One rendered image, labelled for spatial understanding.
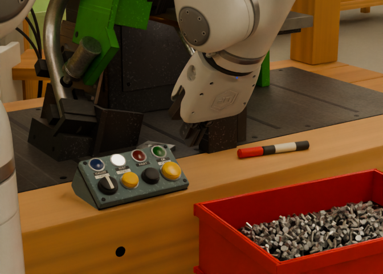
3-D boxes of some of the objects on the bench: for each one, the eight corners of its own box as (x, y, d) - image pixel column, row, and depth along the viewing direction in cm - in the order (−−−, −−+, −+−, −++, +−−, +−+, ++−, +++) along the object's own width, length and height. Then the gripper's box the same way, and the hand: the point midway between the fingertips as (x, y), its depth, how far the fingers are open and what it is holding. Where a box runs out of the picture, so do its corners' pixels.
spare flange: (175, 149, 142) (175, 144, 142) (163, 156, 139) (163, 151, 138) (147, 144, 145) (147, 140, 144) (135, 151, 141) (135, 146, 141)
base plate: (424, 113, 170) (425, 103, 170) (-134, 238, 112) (-135, 224, 112) (292, 74, 204) (292, 65, 203) (-191, 154, 146) (-193, 143, 145)
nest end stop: (84, 139, 141) (97, 122, 138) (52, 136, 137) (65, 118, 134) (83, 134, 141) (96, 116, 138) (51, 130, 138) (63, 112, 135)
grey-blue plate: (248, 141, 146) (250, 64, 142) (239, 143, 145) (241, 65, 141) (218, 128, 154) (218, 54, 150) (208, 130, 153) (209, 55, 148)
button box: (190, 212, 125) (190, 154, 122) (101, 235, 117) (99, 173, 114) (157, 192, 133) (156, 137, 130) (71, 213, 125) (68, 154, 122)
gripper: (264, 21, 111) (218, 111, 124) (169, 32, 103) (130, 127, 116) (293, 61, 107) (243, 149, 120) (196, 76, 99) (154, 169, 112)
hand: (192, 130), depth 116 cm, fingers closed
